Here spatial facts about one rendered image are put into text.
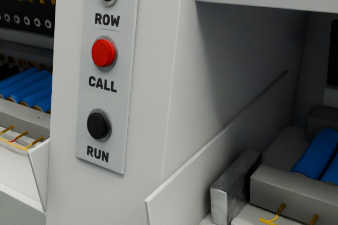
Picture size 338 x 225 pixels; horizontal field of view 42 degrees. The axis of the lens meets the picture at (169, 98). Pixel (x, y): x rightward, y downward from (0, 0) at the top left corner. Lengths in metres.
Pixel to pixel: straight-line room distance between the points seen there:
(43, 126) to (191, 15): 0.19
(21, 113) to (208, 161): 0.20
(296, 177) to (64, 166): 0.15
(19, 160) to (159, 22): 0.20
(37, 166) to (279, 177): 0.16
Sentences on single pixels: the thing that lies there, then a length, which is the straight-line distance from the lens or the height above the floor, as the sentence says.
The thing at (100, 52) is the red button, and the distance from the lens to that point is 0.25.
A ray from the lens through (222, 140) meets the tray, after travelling 0.29.
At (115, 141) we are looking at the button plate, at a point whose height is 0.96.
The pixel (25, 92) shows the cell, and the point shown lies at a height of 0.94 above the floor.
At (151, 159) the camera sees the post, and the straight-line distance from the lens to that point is 0.25.
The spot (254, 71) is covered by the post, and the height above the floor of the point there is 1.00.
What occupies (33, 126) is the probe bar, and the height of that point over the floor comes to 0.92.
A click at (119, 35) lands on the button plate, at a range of 0.25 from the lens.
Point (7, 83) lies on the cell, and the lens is 0.51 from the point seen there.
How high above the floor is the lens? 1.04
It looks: 12 degrees down
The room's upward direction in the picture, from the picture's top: 6 degrees clockwise
